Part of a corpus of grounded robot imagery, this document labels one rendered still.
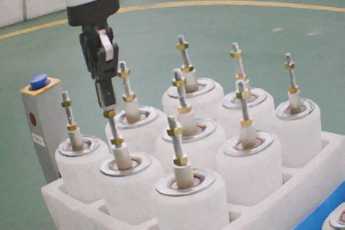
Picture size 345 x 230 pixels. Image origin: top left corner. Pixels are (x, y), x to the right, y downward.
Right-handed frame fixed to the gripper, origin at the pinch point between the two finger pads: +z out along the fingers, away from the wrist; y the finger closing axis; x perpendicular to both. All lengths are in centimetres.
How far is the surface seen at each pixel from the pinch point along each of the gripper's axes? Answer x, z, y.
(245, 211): 11.2, 17.4, 13.3
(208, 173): 7.5, 10.0, 10.9
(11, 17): 13, 31, -286
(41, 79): -5.7, 2.7, -26.9
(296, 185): 20.4, 17.4, 13.0
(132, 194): -1.2, 12.8, 4.6
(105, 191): -4.2, 12.8, 1.7
